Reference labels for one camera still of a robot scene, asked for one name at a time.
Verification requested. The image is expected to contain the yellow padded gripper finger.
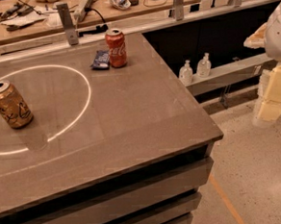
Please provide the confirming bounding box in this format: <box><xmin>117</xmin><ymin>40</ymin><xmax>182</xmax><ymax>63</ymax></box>
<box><xmin>243</xmin><ymin>23</ymin><xmax>267</xmax><ymax>49</ymax></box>
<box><xmin>252</xmin><ymin>62</ymin><xmax>281</xmax><ymax>127</ymax></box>

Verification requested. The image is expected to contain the red coca-cola can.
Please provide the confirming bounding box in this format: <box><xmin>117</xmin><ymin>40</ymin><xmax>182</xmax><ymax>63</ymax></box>
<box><xmin>105</xmin><ymin>28</ymin><xmax>127</xmax><ymax>67</ymax></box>

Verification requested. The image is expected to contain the blue rxbar blueberry bar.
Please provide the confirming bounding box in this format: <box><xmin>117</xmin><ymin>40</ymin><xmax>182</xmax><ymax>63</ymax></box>
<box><xmin>91</xmin><ymin>50</ymin><xmax>110</xmax><ymax>70</ymax></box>

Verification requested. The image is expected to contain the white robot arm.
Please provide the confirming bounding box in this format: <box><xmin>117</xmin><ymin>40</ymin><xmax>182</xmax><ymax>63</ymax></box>
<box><xmin>243</xmin><ymin>2</ymin><xmax>281</xmax><ymax>128</ymax></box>

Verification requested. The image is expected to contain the clear sanitizer bottle right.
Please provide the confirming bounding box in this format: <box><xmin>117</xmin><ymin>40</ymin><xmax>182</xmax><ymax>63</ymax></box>
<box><xmin>196</xmin><ymin>53</ymin><xmax>212</xmax><ymax>78</ymax></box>

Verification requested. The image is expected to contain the clear sanitizer bottle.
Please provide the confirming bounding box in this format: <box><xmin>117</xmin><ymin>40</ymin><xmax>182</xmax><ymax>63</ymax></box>
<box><xmin>178</xmin><ymin>60</ymin><xmax>193</xmax><ymax>86</ymax></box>
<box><xmin>196</xmin><ymin>53</ymin><xmax>212</xmax><ymax>78</ymax></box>

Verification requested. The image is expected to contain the clear sanitizer bottle left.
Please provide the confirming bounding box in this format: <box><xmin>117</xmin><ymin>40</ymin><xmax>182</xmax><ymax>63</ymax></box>
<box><xmin>178</xmin><ymin>60</ymin><xmax>193</xmax><ymax>86</ymax></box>

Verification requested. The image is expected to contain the crumpled white blue wrapper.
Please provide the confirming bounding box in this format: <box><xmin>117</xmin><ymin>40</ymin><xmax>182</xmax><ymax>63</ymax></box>
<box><xmin>110</xmin><ymin>0</ymin><xmax>131</xmax><ymax>11</ymax></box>

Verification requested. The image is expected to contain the metal railing beam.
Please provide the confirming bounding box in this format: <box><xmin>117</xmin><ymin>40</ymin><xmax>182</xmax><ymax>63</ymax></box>
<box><xmin>0</xmin><ymin>0</ymin><xmax>281</xmax><ymax>69</ymax></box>

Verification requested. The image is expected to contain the white power strip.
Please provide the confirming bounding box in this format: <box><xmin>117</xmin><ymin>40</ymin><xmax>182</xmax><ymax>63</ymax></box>
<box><xmin>74</xmin><ymin>0</ymin><xmax>93</xmax><ymax>23</ymax></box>

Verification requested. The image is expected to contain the black hand tool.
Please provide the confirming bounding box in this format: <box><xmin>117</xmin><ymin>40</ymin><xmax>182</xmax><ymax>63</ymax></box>
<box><xmin>0</xmin><ymin>0</ymin><xmax>34</xmax><ymax>23</ymax></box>

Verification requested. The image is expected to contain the gold soda can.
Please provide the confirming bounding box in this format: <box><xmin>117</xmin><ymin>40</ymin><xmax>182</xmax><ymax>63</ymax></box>
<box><xmin>0</xmin><ymin>80</ymin><xmax>34</xmax><ymax>129</ymax></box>

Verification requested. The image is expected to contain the grey metal post right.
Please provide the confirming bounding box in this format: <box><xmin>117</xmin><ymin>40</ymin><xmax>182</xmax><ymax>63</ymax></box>
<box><xmin>172</xmin><ymin>0</ymin><xmax>184</xmax><ymax>21</ymax></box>

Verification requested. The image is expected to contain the grey metal bracket post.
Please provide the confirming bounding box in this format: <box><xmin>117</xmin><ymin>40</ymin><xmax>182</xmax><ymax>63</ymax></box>
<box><xmin>57</xmin><ymin>4</ymin><xmax>79</xmax><ymax>45</ymax></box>

